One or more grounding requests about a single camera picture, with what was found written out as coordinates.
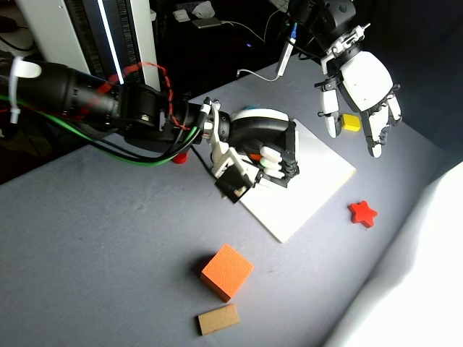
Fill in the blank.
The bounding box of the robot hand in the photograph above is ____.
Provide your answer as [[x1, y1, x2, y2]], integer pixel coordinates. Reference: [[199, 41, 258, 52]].
[[229, 108, 301, 191], [313, 50, 403, 159]]

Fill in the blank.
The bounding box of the orange cube block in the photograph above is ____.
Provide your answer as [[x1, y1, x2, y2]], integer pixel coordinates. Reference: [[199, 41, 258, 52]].
[[199, 243, 255, 303]]

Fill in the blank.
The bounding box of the yellow block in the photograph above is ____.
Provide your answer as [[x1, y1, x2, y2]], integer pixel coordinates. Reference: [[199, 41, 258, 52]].
[[341, 113, 362, 132]]

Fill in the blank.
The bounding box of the white paper pad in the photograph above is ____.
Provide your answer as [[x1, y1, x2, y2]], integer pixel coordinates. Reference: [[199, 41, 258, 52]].
[[238, 118, 357, 244]]

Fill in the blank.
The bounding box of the white adapter with blue plug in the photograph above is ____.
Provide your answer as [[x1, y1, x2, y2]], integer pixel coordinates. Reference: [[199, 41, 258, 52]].
[[276, 23, 298, 77]]

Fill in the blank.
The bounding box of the grey flat device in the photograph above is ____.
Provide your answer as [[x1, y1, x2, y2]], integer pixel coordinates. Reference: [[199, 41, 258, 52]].
[[191, 17, 222, 29]]

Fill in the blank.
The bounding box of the red star block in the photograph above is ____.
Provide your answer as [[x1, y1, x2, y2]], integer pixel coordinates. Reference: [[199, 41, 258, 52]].
[[347, 200, 378, 228]]

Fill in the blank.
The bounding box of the white crumpled item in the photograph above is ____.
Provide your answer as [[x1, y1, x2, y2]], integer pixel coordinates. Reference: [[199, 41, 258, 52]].
[[191, 1, 216, 19]]

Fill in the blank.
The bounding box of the white blurred cover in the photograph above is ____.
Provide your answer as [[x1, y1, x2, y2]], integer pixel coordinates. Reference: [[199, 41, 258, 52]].
[[323, 158, 463, 347]]

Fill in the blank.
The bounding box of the flat wooden block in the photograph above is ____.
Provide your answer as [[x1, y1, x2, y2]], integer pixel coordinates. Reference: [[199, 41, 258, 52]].
[[197, 303, 241, 336]]

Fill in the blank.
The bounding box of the grey table cloth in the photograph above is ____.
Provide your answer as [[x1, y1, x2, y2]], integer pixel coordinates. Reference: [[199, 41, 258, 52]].
[[0, 53, 448, 347]]

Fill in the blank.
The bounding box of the white column with light strip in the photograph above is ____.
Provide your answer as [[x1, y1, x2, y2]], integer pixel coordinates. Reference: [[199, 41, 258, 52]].
[[14, 0, 162, 91]]

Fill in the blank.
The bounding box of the white desk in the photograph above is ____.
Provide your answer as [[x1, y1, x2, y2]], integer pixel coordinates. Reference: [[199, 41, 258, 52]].
[[0, 3, 37, 57]]

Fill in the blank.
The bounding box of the white adapter cable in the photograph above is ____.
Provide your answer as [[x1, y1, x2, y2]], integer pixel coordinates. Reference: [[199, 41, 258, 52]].
[[237, 68, 281, 82]]

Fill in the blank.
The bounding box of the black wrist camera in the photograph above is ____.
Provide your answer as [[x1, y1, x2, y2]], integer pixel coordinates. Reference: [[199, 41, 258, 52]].
[[215, 166, 253, 204]]

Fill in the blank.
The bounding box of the thin white device cable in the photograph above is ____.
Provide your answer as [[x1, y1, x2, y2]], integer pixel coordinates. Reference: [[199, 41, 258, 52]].
[[220, 20, 268, 43]]

